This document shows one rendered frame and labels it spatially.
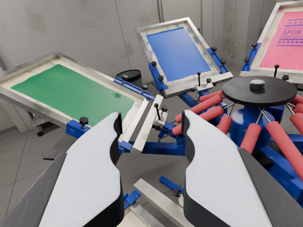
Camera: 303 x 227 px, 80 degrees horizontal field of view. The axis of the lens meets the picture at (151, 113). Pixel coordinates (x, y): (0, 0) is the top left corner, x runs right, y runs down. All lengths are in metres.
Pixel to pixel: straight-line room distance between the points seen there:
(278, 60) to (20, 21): 3.81
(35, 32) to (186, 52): 2.98
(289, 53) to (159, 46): 1.05
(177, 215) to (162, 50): 1.40
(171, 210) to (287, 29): 1.71
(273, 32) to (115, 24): 3.02
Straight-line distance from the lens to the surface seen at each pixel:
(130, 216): 0.94
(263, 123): 1.06
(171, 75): 1.61
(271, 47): 1.89
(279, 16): 2.16
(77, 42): 4.11
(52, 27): 4.09
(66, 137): 1.61
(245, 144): 0.87
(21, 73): 1.35
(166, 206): 0.83
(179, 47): 1.85
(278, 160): 1.07
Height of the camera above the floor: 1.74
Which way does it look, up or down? 31 degrees down
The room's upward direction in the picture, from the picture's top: 11 degrees counter-clockwise
